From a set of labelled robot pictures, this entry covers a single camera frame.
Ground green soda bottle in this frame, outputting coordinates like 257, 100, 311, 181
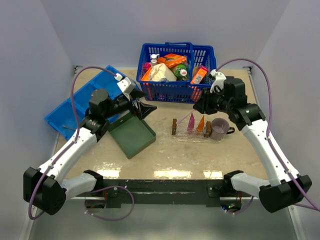
172, 64, 189, 81

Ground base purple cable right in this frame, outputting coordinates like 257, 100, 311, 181
224, 188, 255, 215

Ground clear glass tray wooden handles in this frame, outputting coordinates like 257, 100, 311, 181
170, 118, 226, 144

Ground orange cardboard box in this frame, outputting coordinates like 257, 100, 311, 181
157, 53, 187, 68

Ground dark blue shopping basket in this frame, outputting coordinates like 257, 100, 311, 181
136, 42, 217, 103

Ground orange toothpaste tube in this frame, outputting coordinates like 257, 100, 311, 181
196, 115, 205, 134

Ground green metal tray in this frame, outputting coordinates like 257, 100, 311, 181
108, 113, 156, 159

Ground pink carton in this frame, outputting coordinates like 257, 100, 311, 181
143, 62, 152, 75

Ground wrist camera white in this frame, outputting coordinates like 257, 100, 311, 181
210, 69, 227, 93
117, 77, 136, 101

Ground white pump bottle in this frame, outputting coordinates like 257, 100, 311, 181
150, 53, 160, 68

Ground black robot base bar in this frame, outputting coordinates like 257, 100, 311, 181
74, 178, 253, 210

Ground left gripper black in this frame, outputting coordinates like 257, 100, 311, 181
103, 87, 157, 120

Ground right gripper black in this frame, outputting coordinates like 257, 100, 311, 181
194, 86, 233, 115

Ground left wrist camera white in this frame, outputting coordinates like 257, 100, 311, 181
117, 77, 136, 101

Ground orange pink snack box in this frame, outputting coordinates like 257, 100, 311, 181
190, 65, 208, 85

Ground grey toothbrush in bin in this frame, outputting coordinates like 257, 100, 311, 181
62, 125, 76, 131

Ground orange scrub sponge pack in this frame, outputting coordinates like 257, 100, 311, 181
141, 67, 152, 82

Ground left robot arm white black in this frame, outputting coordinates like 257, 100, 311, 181
23, 88, 157, 220

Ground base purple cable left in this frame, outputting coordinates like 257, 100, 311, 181
84, 186, 135, 222

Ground purple translucent cup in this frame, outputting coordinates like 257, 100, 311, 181
210, 118, 235, 141

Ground light blue compartment bin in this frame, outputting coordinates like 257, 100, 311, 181
44, 71, 122, 141

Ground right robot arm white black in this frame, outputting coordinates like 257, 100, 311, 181
193, 76, 312, 213

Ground pink toothpaste tube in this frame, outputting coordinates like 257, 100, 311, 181
186, 113, 195, 134

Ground crumpled beige paper bag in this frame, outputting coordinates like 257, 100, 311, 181
148, 63, 177, 82

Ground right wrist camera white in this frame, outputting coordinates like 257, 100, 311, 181
210, 69, 227, 93

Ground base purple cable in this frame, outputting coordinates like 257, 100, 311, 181
84, 186, 135, 222
224, 188, 255, 215

